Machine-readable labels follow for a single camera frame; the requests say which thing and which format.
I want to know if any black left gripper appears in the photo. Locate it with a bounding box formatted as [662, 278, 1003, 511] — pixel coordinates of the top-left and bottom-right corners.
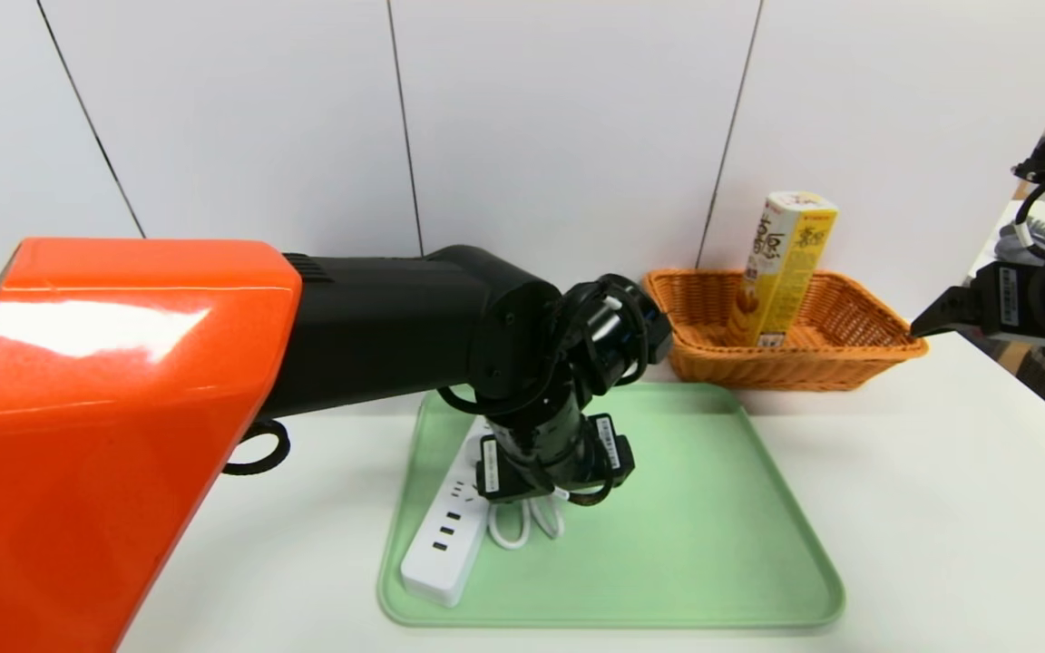
[475, 391, 635, 503]

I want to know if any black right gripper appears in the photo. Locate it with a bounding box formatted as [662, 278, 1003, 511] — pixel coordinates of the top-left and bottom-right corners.
[910, 255, 1045, 345]

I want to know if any white power strip with cable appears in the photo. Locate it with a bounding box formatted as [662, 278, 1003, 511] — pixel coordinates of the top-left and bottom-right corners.
[400, 426, 569, 609]

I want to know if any yellow hexagonal snack box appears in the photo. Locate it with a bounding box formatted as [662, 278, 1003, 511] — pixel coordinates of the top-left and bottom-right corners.
[729, 191, 839, 348]

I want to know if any orange wicker basket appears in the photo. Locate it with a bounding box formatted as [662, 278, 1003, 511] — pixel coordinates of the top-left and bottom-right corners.
[642, 268, 930, 393]

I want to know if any white side table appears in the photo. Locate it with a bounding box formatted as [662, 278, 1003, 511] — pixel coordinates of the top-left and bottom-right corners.
[965, 204, 1045, 291]

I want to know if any light green plastic tray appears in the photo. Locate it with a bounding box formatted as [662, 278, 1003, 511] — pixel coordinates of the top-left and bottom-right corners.
[378, 382, 845, 629]

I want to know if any black left elbow cable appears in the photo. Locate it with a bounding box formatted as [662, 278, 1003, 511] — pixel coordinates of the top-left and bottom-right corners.
[221, 417, 293, 478]

